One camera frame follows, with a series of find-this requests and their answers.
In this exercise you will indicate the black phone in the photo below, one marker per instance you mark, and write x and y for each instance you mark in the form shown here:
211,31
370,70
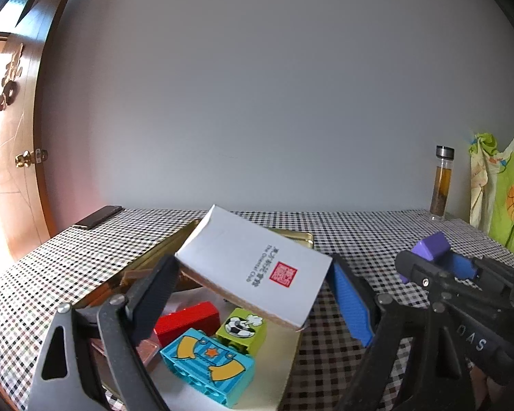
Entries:
98,217

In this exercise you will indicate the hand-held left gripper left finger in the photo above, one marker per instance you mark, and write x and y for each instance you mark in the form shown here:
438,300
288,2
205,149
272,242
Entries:
154,299

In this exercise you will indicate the checkered tablecloth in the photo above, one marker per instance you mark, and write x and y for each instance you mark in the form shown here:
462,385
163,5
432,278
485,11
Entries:
47,257

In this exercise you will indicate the white box with red label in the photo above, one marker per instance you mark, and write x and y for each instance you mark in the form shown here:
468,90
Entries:
248,265

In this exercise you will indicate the purple toy block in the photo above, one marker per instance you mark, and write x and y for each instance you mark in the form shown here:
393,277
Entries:
430,246

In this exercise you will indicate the red toy block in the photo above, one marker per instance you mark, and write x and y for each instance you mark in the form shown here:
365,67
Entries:
188,321

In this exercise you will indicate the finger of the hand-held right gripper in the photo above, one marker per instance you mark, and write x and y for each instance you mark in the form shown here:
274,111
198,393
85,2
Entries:
419,274
464,267

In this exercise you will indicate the green toy block soccer print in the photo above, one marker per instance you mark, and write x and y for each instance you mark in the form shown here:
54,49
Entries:
244,334

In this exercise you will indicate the brown wooden bar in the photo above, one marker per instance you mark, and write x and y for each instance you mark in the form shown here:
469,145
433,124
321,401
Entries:
137,275

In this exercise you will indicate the green printed blanket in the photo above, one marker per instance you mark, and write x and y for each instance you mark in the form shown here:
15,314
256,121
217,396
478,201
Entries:
501,192

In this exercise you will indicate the brown wooden door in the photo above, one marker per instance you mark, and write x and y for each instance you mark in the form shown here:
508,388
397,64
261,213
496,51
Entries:
25,201

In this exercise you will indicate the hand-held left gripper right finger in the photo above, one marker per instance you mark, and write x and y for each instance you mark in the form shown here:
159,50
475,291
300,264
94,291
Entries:
351,304

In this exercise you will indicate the glass tea bottle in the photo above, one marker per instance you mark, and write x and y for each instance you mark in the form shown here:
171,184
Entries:
442,180

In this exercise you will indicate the gold tin box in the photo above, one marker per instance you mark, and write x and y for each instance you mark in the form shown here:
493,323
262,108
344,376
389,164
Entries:
295,237

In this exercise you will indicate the pink copper box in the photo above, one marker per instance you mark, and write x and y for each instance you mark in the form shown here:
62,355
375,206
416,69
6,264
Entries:
147,349

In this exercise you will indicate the blue toy block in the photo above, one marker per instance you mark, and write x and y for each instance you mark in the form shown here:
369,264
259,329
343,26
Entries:
205,364

